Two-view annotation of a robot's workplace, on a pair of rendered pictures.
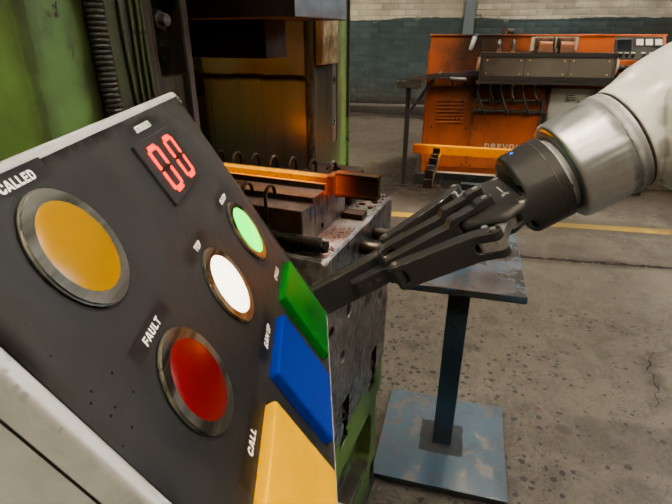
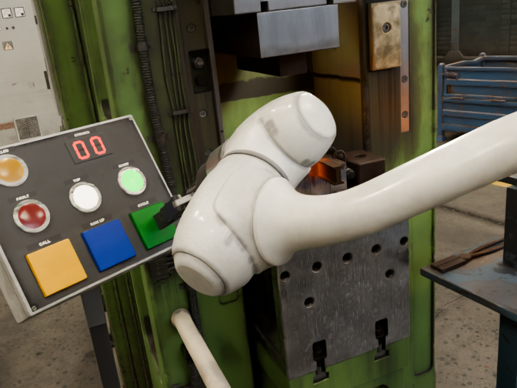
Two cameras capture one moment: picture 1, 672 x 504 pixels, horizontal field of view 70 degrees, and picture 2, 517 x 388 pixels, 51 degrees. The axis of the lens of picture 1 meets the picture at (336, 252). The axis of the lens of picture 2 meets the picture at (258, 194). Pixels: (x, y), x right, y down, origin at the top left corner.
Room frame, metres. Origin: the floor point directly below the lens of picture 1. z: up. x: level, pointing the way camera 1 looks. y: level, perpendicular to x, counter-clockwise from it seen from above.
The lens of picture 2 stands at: (-0.11, -0.81, 1.38)
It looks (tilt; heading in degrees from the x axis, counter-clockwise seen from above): 19 degrees down; 47
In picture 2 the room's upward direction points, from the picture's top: 6 degrees counter-clockwise
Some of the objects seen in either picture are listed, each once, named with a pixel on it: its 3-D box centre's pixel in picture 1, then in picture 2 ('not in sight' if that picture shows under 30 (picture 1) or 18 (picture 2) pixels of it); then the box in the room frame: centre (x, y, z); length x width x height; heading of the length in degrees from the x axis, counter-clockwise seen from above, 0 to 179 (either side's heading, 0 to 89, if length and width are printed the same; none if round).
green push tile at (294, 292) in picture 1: (301, 310); (153, 225); (0.39, 0.03, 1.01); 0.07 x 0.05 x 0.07; 3
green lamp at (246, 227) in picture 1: (246, 230); (131, 180); (0.39, 0.08, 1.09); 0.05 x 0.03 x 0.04; 158
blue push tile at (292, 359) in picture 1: (298, 378); (108, 245); (0.29, 0.03, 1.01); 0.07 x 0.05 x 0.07; 3
